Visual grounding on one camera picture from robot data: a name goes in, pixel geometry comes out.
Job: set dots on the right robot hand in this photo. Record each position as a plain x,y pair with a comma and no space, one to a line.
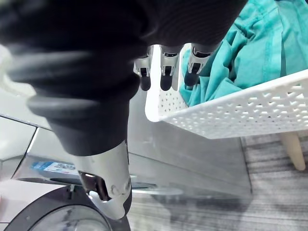
79,60

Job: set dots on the white perforated laundry basket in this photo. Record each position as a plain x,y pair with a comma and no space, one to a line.
231,115

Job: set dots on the silver washing machine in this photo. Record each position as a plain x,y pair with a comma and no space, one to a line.
168,154

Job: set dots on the round washing machine door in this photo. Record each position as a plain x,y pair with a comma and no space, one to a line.
55,214

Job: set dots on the white fabric item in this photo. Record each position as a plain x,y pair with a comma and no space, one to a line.
10,79

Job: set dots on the blue white energy label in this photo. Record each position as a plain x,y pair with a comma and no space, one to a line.
54,166

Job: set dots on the teal garment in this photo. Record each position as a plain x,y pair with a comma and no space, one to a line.
260,48

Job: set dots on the light wooden furniture leg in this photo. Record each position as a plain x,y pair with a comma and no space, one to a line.
294,151

